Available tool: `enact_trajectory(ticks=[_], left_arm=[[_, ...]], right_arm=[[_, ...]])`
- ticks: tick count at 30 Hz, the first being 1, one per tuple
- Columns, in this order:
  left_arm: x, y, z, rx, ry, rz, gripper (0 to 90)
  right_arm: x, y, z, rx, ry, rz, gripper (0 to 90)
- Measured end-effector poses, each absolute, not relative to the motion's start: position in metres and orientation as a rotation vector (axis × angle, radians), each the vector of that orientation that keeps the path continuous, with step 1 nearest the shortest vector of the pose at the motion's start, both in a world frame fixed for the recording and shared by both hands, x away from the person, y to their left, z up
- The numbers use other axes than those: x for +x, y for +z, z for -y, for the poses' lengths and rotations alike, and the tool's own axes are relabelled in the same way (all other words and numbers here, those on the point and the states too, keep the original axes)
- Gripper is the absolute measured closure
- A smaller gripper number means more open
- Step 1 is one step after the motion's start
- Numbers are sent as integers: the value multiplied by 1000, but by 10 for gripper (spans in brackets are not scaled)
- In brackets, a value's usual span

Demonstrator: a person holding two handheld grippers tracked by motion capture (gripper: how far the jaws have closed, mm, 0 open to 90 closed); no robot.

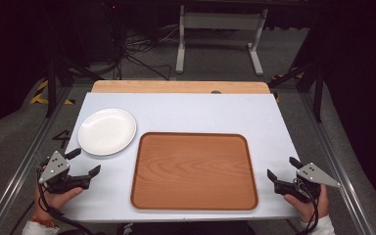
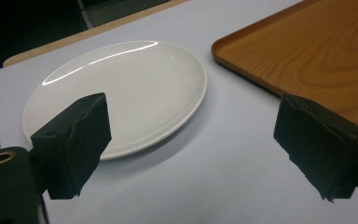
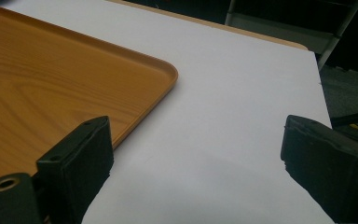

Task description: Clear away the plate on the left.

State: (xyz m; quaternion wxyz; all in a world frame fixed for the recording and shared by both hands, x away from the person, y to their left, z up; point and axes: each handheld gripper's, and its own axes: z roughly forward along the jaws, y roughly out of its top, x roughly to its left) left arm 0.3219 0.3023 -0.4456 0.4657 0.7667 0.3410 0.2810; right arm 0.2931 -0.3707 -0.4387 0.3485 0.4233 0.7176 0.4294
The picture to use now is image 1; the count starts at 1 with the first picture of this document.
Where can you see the aluminium rail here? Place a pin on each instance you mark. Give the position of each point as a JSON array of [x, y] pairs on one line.
[[23, 166], [336, 163]]

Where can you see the brown wooden tray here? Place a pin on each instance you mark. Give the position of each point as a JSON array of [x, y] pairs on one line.
[[194, 171]]

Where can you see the black tripod stand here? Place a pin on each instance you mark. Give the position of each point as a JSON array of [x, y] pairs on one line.
[[318, 88], [51, 84]]

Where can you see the light wooden table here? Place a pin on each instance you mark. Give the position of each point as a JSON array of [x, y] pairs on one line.
[[176, 87]]

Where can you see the white board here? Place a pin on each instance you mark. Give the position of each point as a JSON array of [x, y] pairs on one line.
[[189, 111]]

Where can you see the white round plate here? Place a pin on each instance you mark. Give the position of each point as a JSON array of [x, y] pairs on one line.
[[107, 131]]

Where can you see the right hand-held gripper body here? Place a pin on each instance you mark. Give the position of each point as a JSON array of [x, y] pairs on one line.
[[313, 174]]

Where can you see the yellow black floor tape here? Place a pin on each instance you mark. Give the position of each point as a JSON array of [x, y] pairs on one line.
[[39, 98]]

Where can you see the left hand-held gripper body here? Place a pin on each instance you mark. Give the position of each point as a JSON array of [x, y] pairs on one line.
[[55, 166]]

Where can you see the grey table grommet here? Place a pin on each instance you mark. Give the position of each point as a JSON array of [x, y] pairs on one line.
[[216, 92]]

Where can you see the person's left hand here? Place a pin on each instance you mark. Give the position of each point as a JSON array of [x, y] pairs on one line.
[[54, 202]]

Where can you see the person's right hand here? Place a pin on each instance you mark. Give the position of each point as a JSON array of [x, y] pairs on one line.
[[313, 210]]

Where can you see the black floor tape marks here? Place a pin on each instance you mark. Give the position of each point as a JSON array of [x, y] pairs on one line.
[[63, 137]]

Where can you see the grey metal stand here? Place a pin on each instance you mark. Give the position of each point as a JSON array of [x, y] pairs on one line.
[[220, 21]]

